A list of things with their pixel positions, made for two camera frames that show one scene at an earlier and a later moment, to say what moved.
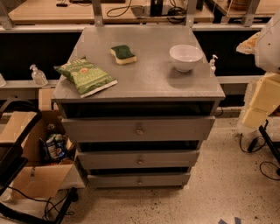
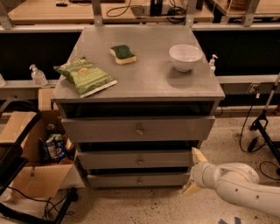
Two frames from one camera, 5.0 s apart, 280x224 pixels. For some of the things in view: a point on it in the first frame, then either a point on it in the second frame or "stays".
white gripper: (269, 48) -> (200, 173)
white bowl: (185, 58) stays
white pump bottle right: (213, 66) stays
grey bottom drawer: (134, 180) stays
